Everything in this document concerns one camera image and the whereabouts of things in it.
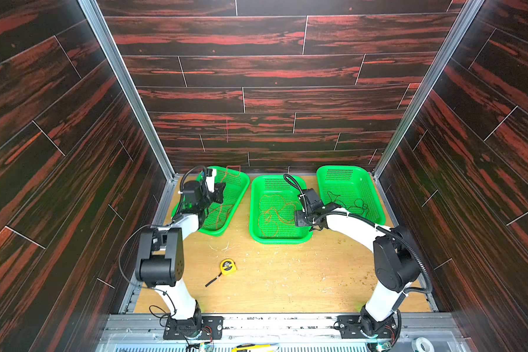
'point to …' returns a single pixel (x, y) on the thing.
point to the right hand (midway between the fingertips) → (307, 215)
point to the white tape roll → (416, 345)
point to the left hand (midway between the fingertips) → (224, 184)
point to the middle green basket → (262, 185)
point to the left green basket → (234, 192)
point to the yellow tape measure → (227, 266)
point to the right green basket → (352, 188)
